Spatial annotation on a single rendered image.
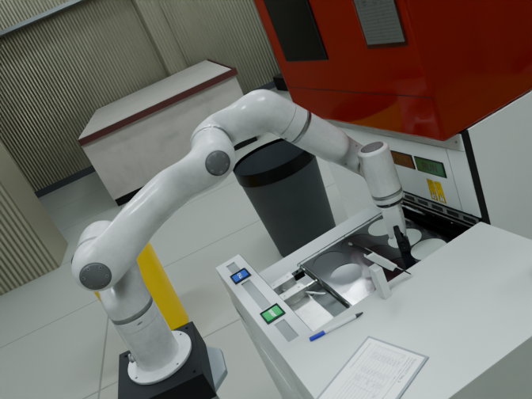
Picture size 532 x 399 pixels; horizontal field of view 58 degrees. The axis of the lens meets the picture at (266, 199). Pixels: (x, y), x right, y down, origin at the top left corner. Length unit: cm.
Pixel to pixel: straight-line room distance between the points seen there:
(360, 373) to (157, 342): 57
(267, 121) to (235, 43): 780
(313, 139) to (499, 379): 64
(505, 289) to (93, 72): 817
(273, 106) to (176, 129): 500
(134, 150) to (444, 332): 538
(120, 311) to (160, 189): 34
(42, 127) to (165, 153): 337
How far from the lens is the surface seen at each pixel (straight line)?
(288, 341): 121
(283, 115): 115
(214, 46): 887
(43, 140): 911
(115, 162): 620
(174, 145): 615
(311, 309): 140
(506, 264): 122
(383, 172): 128
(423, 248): 144
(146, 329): 134
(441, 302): 115
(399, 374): 102
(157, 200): 117
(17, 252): 552
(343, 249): 155
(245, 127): 116
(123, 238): 119
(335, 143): 121
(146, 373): 143
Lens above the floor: 171
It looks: 22 degrees down
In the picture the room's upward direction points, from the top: 24 degrees counter-clockwise
